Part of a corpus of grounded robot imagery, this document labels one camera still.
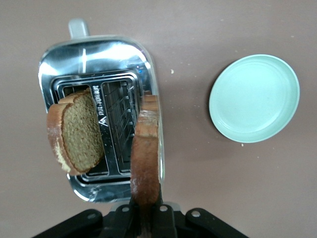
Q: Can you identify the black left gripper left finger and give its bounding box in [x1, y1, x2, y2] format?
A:
[32, 198, 139, 238]

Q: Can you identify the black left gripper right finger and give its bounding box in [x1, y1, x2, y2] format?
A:
[151, 188, 248, 238]

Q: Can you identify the brown bread slice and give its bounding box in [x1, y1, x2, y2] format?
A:
[46, 89, 105, 176]
[130, 94, 161, 236]

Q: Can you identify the light green plate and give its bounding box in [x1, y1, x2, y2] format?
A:
[209, 54, 301, 144]

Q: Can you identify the beige chrome-topped toaster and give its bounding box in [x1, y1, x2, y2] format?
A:
[37, 17, 166, 203]

